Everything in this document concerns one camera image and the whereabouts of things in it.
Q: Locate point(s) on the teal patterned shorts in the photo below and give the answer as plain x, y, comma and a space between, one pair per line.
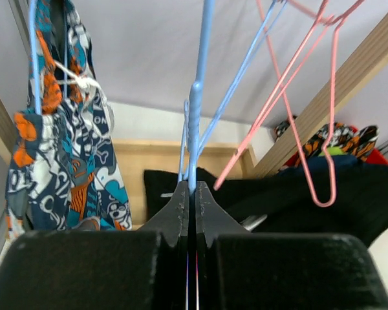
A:
63, 173

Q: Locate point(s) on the orange camouflage shorts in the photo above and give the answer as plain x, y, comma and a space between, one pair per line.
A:
342, 142

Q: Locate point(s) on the blue hanger holding green shorts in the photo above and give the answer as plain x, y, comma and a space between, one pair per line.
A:
258, 40

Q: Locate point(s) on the wooden clothes rack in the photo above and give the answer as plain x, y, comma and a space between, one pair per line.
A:
145, 53

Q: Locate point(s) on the navy blue shorts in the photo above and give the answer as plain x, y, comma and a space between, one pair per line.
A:
318, 165

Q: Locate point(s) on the red plastic tray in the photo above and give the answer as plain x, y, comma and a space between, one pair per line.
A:
378, 156

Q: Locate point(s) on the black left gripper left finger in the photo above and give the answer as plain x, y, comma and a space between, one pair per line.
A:
141, 269

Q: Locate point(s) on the lime green shorts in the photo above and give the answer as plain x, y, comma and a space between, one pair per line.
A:
335, 151

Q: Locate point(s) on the pink wire hanger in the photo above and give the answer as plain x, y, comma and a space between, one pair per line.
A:
280, 89
311, 14

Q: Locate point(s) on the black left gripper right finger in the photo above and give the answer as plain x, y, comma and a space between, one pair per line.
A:
238, 269

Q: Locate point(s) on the black shorts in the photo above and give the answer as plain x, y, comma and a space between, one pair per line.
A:
283, 204

